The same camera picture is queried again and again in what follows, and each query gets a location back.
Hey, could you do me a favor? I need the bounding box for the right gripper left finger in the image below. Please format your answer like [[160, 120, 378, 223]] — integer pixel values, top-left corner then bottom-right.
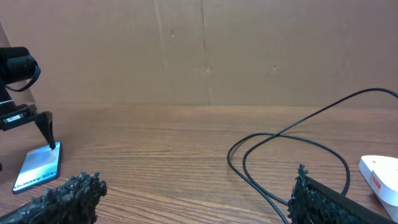
[[1, 172, 107, 224]]

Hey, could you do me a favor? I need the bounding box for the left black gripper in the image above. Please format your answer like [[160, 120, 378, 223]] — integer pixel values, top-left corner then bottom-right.
[[1, 105, 55, 149]]

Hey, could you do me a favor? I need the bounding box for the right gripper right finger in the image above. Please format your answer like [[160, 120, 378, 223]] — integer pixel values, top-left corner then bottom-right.
[[288, 164, 395, 224]]

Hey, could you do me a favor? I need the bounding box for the blue Galaxy smartphone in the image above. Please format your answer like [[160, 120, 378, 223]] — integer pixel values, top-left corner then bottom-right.
[[12, 141, 62, 194]]

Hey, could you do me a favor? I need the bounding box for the black USB charging cable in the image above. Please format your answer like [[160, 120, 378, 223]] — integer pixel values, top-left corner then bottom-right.
[[226, 87, 398, 224]]

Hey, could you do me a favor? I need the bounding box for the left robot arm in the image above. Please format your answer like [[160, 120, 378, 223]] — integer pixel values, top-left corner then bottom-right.
[[1, 47, 56, 149]]

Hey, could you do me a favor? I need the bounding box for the white power strip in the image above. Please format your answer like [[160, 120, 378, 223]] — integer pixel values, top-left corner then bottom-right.
[[358, 155, 398, 223]]

